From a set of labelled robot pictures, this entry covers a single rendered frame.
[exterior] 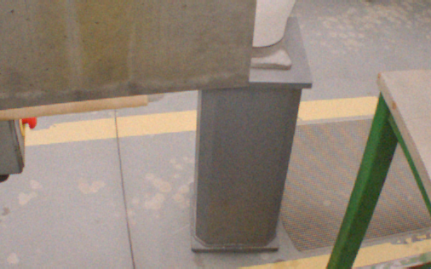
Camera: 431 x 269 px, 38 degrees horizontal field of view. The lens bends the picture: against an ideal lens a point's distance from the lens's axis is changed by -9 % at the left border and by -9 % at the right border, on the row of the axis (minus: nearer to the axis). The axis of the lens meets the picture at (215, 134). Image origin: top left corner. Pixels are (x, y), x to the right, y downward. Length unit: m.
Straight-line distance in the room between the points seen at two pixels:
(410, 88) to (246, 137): 0.58
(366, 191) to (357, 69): 1.38
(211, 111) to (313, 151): 0.81
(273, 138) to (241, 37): 1.26
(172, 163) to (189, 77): 1.83
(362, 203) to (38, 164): 1.26
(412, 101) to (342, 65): 1.56
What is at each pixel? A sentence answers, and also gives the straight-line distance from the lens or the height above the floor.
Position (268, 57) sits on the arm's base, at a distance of 1.66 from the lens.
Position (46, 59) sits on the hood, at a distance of 0.52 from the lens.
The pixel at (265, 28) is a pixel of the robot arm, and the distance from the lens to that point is 1.60.
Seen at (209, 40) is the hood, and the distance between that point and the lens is 0.53.
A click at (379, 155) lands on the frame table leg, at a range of 1.44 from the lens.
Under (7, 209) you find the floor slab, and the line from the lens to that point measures 2.29.
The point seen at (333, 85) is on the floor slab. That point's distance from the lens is 2.74.
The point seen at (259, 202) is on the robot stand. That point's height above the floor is 0.24.
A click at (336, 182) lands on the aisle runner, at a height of 0.00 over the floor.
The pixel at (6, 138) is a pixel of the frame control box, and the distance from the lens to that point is 1.07.
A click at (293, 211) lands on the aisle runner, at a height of 0.00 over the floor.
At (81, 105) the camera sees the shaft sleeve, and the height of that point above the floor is 1.25.
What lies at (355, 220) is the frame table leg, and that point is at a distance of 1.61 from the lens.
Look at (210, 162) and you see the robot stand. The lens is 1.83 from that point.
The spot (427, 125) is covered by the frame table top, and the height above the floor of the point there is 0.93.
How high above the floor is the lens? 1.76
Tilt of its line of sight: 45 degrees down
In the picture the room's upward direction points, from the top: 4 degrees clockwise
